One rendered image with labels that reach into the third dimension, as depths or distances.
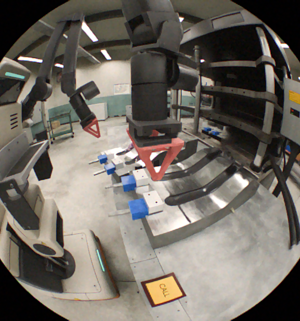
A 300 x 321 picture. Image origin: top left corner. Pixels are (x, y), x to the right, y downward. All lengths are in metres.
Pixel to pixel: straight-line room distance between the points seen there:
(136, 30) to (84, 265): 1.06
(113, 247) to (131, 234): 0.88
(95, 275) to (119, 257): 0.38
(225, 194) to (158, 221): 0.22
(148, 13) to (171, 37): 0.05
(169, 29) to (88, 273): 1.05
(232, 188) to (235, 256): 0.21
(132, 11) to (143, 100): 0.15
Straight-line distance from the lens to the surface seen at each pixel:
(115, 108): 7.51
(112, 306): 1.19
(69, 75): 0.53
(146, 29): 0.20
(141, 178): 0.37
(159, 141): 0.16
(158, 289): 0.30
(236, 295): 0.41
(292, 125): 0.92
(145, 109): 0.18
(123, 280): 1.16
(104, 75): 7.74
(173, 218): 0.31
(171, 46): 0.19
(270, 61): 0.89
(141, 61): 0.19
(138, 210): 0.30
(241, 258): 0.43
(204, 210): 0.35
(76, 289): 0.98
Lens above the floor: 1.14
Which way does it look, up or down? 29 degrees down
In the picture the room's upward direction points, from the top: straight up
